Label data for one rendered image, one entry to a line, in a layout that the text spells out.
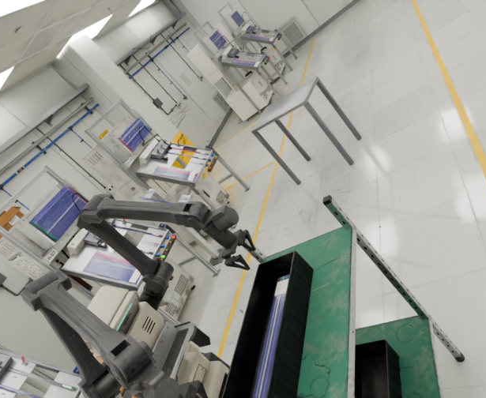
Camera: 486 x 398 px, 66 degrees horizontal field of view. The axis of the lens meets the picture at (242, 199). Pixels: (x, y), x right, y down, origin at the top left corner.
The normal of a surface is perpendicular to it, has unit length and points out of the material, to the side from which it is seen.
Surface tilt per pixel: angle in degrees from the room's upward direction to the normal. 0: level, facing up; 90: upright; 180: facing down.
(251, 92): 90
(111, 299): 42
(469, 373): 0
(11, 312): 90
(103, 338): 38
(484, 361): 0
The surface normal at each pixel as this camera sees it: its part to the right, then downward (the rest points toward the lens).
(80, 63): -0.24, 0.63
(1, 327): 0.73, -0.40
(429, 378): -0.65, -0.67
